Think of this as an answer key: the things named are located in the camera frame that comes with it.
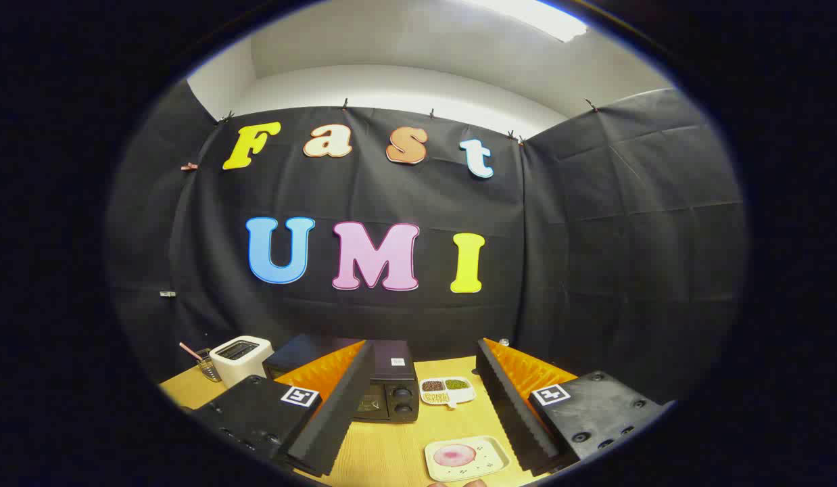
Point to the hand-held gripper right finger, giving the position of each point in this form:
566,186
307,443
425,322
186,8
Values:
510,412

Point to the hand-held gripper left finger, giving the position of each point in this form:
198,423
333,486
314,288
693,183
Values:
337,419

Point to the cream food tray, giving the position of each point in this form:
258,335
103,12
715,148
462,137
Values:
487,457

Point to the pink round food slice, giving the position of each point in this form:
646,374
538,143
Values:
454,455

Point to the black toaster oven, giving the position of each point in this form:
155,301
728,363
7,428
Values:
395,379

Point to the white toaster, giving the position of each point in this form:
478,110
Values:
246,365

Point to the white divided bean dish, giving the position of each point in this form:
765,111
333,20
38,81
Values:
460,396

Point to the metal mesh cup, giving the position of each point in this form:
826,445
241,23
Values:
209,368

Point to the pink straw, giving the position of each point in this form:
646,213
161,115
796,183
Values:
188,350

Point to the black backdrop cloth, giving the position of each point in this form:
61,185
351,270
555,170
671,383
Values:
364,196

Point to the ceiling light panel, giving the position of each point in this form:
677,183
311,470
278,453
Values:
540,17

